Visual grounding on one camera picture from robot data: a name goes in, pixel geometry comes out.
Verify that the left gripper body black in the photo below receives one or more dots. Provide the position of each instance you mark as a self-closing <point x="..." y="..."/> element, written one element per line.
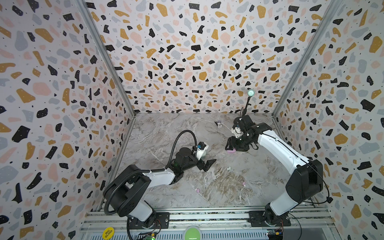
<point x="193" y="162"/>

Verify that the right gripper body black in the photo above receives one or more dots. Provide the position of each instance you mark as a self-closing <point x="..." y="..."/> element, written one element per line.
<point x="234" y="144"/>

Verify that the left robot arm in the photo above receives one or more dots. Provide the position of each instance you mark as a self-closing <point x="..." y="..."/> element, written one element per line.
<point x="124" y="194"/>

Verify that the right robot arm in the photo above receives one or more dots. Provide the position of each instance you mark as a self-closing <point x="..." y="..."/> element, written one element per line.
<point x="306" y="176"/>

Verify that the small black purple figurine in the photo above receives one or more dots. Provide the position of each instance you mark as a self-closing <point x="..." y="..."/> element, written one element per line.
<point x="219" y="124"/>

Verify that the black microphone stand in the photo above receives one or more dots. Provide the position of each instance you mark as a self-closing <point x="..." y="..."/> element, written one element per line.
<point x="244" y="109"/>

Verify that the green round button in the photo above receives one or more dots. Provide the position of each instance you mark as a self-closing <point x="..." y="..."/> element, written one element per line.
<point x="192" y="233"/>

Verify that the yellow round sticker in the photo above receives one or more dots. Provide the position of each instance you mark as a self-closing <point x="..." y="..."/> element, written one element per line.
<point x="108" y="233"/>

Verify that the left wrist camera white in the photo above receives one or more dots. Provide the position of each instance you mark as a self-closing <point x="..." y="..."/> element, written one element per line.
<point x="200" y="150"/>

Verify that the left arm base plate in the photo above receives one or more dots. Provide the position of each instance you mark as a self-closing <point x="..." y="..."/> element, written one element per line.
<point x="158" y="220"/>

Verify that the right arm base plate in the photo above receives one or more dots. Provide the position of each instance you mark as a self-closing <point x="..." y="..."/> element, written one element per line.
<point x="263" y="219"/>

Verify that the aluminium front rail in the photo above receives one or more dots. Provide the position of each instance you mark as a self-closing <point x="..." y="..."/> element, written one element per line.
<point x="212" y="217"/>

